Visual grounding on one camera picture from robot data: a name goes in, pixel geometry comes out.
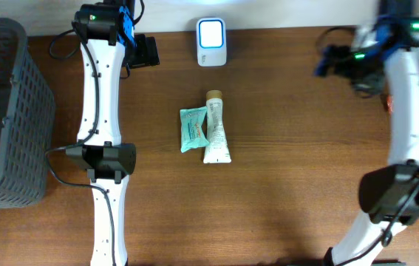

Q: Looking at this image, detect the white tube with brown cap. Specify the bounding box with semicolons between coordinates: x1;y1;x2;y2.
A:
203;90;231;164

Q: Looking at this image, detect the white barcode scanner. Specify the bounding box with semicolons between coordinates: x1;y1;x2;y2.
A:
196;18;227;67

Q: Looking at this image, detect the grey plastic mesh basket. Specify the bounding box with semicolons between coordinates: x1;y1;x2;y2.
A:
0;18;55;209

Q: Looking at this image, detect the teal snack packet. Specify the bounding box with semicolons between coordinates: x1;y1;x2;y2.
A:
180;106;209;153

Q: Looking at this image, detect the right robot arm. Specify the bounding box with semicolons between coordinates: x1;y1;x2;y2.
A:
315;1;419;265

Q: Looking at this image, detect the orange-brown chocolate bar wrapper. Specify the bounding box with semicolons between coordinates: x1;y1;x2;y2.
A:
386;95;393;114

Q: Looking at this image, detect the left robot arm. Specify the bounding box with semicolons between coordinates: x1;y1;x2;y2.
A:
66;0;160;265

